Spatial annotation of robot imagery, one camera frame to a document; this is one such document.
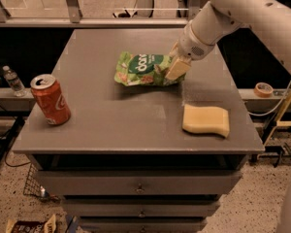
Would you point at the brown snack bag on floor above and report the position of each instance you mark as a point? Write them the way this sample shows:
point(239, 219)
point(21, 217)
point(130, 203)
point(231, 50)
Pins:
point(22, 226)

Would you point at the grey drawer cabinet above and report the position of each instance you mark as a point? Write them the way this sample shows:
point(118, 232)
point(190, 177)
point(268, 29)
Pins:
point(123, 163)

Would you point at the metal railing frame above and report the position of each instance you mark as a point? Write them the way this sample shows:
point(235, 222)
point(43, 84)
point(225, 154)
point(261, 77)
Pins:
point(91, 13)

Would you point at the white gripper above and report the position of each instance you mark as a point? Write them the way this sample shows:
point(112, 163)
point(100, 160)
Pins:
point(190, 48)

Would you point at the green rice chip bag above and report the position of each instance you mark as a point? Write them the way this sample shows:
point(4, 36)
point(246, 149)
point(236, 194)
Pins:
point(144, 69)

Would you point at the roll of tape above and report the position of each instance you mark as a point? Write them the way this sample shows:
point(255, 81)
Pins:
point(263, 90)

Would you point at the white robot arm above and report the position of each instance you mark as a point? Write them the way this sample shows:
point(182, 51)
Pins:
point(270, 21)

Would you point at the orange soda can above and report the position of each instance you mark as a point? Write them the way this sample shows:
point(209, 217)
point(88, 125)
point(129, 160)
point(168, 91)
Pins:
point(47, 92)

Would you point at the wire mesh basket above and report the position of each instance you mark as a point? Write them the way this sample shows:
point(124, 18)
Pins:
point(32, 187)

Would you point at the yellow sponge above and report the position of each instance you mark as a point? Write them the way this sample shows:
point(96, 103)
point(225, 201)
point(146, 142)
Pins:
point(206, 120)

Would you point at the clear plastic water bottle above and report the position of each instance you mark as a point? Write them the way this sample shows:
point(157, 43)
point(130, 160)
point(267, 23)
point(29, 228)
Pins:
point(14, 81)

